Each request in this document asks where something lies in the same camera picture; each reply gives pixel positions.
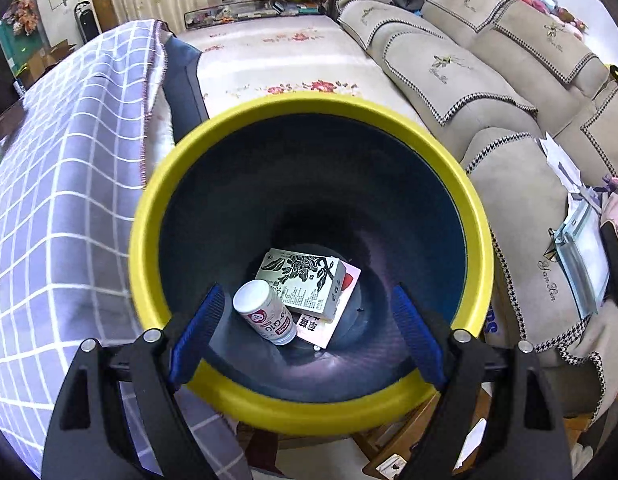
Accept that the floral white mat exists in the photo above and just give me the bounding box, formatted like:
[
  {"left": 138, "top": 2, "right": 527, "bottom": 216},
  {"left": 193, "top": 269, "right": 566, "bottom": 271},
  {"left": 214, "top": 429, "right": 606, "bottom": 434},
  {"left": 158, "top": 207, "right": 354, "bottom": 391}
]
[{"left": 144, "top": 16, "right": 450, "bottom": 194}]

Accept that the blue clear plastic folder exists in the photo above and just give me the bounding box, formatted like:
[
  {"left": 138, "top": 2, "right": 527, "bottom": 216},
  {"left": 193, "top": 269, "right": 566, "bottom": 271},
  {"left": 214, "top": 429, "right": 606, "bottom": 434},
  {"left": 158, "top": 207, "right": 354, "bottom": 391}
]
[{"left": 553, "top": 200, "right": 610, "bottom": 320}]

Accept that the beige sofa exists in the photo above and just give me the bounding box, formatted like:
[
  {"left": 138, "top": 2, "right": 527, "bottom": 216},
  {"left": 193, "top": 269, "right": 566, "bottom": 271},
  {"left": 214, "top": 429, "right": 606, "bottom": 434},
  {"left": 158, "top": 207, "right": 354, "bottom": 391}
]
[{"left": 327, "top": 0, "right": 618, "bottom": 417}]

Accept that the wooden stool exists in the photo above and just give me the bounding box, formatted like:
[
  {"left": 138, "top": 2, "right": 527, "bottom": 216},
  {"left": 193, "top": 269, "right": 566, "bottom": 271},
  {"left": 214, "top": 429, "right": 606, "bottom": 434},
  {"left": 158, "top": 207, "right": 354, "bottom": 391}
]
[{"left": 353, "top": 389, "right": 496, "bottom": 480}]

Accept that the purple checked tablecloth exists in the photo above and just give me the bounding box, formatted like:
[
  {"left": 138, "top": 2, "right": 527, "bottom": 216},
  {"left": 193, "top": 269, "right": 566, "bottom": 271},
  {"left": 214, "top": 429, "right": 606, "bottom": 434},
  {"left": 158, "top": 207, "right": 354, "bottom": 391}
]
[{"left": 0, "top": 19, "right": 251, "bottom": 480}]

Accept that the low toy shelf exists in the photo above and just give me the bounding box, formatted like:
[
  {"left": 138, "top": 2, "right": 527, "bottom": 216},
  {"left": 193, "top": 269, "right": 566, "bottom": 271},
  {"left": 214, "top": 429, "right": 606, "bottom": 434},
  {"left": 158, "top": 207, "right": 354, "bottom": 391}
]
[{"left": 183, "top": 0, "right": 326, "bottom": 30}]

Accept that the yellow rimmed blue trash bin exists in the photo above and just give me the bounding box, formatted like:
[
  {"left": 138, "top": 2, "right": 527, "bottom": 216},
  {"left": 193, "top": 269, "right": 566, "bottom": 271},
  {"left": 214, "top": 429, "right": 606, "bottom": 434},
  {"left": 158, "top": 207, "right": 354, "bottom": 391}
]
[{"left": 129, "top": 92, "right": 494, "bottom": 436}]

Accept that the white red flat packet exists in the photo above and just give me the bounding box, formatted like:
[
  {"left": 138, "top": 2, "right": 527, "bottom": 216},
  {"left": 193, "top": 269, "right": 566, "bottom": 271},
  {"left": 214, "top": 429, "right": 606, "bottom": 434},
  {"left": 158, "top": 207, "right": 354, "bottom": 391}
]
[{"left": 294, "top": 259, "right": 362, "bottom": 350}]

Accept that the pink backpack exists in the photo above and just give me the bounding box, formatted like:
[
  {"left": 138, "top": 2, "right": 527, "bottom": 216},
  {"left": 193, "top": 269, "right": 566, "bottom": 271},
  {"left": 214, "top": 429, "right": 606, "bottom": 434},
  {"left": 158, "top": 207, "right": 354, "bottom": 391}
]
[{"left": 600, "top": 177, "right": 618, "bottom": 305}]

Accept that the white box black floral print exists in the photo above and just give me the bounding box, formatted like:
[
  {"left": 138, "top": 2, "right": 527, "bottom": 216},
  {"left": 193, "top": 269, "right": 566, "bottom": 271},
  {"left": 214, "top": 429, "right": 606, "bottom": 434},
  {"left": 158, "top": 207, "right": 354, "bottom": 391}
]
[{"left": 256, "top": 249, "right": 346, "bottom": 321}]

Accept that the white drink can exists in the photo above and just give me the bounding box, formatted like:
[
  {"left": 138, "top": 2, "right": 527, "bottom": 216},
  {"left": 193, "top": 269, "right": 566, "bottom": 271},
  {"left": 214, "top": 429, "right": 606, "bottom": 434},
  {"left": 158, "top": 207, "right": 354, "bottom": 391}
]
[{"left": 232, "top": 280, "right": 297, "bottom": 346}]

